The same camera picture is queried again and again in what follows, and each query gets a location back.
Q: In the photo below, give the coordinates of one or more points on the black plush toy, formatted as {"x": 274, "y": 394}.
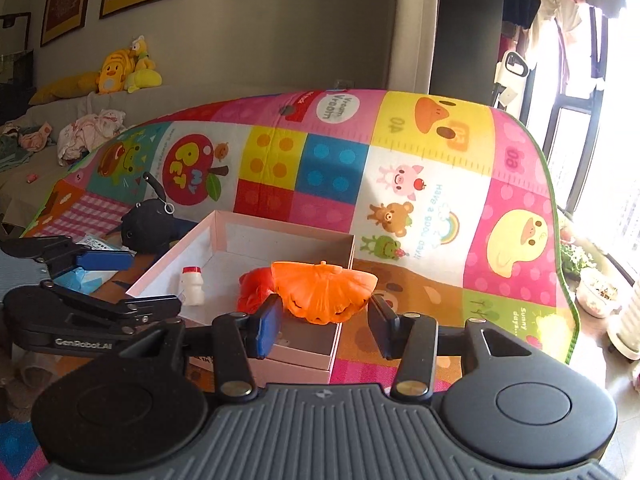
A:
{"x": 150, "y": 227}

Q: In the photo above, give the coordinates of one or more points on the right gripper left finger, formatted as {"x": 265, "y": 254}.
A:
{"x": 231, "y": 341}

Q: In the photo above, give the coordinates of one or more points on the orange plastic pumpkin half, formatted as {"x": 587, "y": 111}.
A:
{"x": 322, "y": 293}

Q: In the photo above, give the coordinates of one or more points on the pink white crumpled cloth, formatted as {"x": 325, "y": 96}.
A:
{"x": 88, "y": 133}

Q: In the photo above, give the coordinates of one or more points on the colourful cartoon play mat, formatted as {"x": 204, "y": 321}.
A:
{"x": 456, "y": 217}

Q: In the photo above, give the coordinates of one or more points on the small white bottle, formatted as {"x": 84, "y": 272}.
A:
{"x": 191, "y": 286}

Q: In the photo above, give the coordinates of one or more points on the yellow plush tiger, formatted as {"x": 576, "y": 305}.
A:
{"x": 116, "y": 67}

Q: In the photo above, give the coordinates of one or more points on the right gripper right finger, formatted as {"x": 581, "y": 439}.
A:
{"x": 416, "y": 340}

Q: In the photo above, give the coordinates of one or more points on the blue tissue pack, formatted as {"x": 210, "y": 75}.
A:
{"x": 83, "y": 280}

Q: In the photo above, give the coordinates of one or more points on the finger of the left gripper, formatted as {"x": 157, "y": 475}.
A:
{"x": 47, "y": 318}
{"x": 61, "y": 254}

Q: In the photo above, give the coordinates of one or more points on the pink cardboard box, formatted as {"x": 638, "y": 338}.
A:
{"x": 234, "y": 253}

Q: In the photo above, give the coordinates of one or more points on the yellow plush duck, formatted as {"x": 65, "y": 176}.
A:
{"x": 144, "y": 74}

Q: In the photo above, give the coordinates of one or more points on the red wooden doll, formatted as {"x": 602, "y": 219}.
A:
{"x": 255, "y": 287}

